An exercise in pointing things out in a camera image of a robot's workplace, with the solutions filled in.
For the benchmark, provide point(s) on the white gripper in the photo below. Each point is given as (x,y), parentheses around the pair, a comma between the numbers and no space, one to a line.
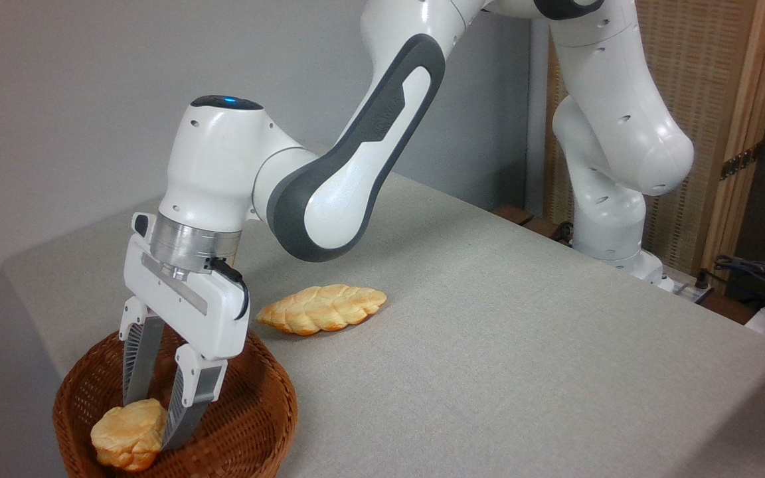
(190,312)

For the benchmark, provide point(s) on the round bread roll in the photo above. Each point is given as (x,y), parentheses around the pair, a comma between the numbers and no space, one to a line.
(129,435)

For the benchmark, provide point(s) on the braided bread loaf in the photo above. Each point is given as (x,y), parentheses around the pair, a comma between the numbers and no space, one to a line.
(323,309)

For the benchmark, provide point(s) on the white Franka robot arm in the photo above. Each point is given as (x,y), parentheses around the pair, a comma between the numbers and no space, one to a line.
(329,199)

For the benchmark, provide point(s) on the brown wicker basket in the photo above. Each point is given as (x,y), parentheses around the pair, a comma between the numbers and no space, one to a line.
(250,411)

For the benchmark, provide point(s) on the metal screen hinge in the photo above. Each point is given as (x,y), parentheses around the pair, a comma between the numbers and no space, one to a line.
(740,161)

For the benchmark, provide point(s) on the bamboo folding screen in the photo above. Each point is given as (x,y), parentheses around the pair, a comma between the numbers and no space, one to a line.
(721,79)

